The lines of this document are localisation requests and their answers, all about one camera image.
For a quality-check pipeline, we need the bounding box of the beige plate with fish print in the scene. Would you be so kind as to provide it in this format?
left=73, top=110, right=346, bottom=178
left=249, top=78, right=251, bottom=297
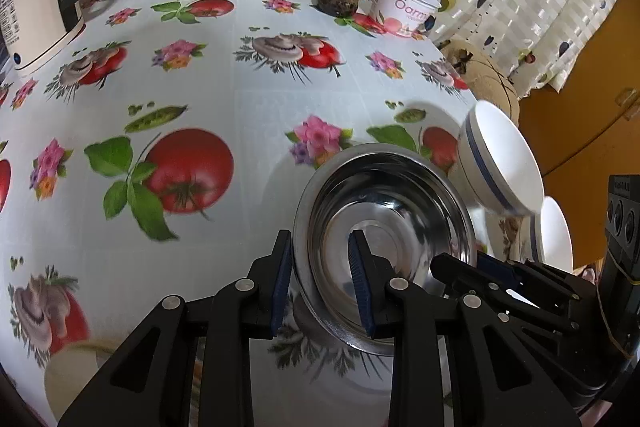
left=44, top=339, right=133, bottom=427

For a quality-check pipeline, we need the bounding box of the ball of jute twine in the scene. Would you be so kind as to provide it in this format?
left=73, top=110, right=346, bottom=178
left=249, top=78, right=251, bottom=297
left=440, top=34, right=521, bottom=122

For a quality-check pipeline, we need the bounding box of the white yogurt tub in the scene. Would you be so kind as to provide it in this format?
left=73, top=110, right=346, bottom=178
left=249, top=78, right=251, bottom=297
left=370, top=0, right=442, bottom=38

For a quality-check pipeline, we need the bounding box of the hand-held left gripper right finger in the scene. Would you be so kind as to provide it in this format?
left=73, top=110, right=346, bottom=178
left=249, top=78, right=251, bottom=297
left=347, top=229, right=583, bottom=427

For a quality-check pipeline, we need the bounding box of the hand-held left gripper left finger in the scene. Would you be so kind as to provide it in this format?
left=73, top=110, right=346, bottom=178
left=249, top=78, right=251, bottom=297
left=57, top=229, right=294, bottom=427

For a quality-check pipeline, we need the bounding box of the brown wooden cabinet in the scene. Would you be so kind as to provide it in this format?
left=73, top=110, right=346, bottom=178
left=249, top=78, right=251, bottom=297
left=517, top=0, right=640, bottom=268

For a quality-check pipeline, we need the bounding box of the stainless steel bowl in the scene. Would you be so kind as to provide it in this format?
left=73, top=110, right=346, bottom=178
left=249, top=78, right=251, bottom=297
left=292, top=143, right=477, bottom=355

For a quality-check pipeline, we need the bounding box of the white bowl with blue stripe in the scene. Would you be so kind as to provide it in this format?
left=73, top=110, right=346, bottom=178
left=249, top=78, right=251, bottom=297
left=457, top=101, right=545, bottom=214
left=510, top=196, right=574, bottom=275

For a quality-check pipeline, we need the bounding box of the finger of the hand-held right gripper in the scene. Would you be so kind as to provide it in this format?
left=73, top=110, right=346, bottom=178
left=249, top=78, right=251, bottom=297
left=430, top=253, right=581, bottom=337
left=475, top=252, right=598, bottom=308

